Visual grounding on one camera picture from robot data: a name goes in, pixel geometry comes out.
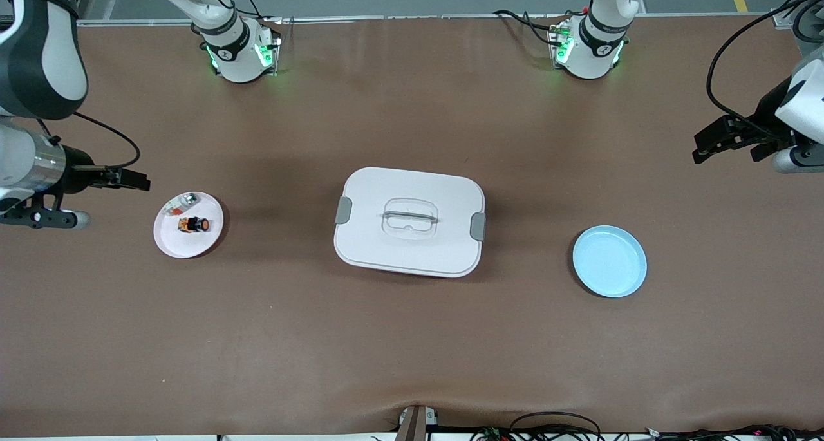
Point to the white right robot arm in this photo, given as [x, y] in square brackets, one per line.
[232, 48]

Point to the silver table edge rail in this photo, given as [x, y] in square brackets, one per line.
[418, 17]

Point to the orange push button switch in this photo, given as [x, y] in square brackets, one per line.
[193, 225]

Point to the light blue round plate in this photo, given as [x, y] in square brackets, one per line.
[608, 264]

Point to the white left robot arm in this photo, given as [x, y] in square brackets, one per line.
[589, 48]

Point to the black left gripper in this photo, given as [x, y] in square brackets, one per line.
[766, 109]

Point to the brown camera mount post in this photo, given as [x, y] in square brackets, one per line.
[415, 425]

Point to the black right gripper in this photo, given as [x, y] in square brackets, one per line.
[78, 170]

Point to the pink round plate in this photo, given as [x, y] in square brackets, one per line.
[187, 244]

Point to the white lidded plastic box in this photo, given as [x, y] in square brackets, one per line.
[412, 248]

